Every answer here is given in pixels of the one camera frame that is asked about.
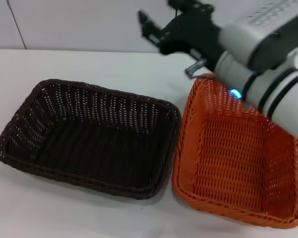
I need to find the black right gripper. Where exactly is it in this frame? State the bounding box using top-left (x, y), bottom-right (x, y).
top-left (138, 0), bottom-right (225, 72)

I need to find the orange woven basket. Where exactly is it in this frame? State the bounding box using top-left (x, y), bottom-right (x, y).
top-left (171, 72), bottom-right (298, 228)

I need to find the dark brown woven basket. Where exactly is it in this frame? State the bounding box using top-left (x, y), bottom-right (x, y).
top-left (0, 78), bottom-right (182, 200)

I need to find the silver cable connector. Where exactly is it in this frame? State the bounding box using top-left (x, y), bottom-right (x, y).
top-left (184, 60), bottom-right (207, 79)

